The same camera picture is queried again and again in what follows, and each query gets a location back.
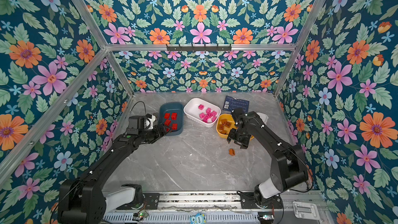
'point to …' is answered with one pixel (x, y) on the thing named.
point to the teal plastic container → (171, 114)
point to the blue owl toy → (198, 219)
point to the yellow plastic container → (225, 123)
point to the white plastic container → (202, 112)
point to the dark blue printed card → (231, 103)
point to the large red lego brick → (167, 122)
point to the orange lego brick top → (223, 120)
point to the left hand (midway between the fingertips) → (169, 129)
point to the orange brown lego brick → (221, 127)
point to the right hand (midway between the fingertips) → (235, 140)
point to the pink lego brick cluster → (204, 117)
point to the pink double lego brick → (210, 113)
